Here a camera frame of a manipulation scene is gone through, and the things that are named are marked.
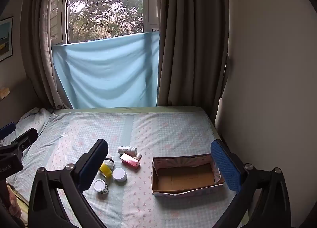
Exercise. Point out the pink red carton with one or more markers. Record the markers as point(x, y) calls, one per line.
point(130, 161)

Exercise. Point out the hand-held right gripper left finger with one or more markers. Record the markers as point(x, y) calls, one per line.
point(91, 166)

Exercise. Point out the small white and black jar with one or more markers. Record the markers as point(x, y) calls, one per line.
point(101, 185)

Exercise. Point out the small beige box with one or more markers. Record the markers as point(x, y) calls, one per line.
point(3, 92)

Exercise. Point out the person's left hand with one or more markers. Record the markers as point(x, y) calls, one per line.
point(13, 203)

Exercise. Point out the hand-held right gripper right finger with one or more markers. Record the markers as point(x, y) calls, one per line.
point(225, 168)

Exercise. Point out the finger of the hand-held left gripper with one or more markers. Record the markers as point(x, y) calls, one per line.
point(24, 138)
point(7, 128)

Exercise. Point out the grey brown curtain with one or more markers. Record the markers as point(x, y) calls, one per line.
point(37, 57)
point(188, 44)

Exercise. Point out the bed with checked floral sheet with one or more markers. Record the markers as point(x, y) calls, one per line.
point(161, 128)

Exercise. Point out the window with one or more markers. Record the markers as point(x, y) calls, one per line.
point(106, 5)

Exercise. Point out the white pill bottle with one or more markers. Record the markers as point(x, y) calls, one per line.
point(126, 150)

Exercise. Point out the cardboard box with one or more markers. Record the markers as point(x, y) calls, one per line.
point(185, 178)

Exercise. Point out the green jar with white lid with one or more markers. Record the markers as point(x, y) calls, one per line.
point(119, 174)

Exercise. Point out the light blue cloth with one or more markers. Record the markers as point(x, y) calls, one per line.
point(106, 74)

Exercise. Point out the framed wall picture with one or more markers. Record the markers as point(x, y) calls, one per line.
point(5, 39)

